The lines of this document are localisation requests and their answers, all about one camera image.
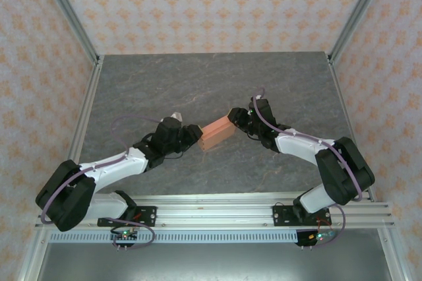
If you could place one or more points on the salmon pink paper box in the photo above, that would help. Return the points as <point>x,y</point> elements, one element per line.
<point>216,134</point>

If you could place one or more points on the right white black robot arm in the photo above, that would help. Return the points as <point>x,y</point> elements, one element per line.
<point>346,169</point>

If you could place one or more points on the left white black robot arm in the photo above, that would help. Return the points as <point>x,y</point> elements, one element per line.
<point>66,195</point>

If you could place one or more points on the wide aluminium crossbeam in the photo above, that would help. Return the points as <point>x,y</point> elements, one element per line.
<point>214,215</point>

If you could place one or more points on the grey metal panel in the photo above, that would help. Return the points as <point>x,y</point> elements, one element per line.
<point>211,261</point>

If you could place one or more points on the narrow aluminium table-edge rail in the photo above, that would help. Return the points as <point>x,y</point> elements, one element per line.
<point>214,197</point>

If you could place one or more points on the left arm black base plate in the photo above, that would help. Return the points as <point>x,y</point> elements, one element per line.
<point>148,215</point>

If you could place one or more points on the aluminium side rail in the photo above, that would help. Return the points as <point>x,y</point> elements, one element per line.
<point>339,80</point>
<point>93,80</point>

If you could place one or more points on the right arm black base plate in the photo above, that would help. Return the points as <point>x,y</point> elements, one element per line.
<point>282,215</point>

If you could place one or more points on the aluminium frame post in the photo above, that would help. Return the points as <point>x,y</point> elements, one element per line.
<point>355,14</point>
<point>71,14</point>

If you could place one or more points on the aluminium lower frame rail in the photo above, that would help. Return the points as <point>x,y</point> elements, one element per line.
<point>33,258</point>
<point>392,258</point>

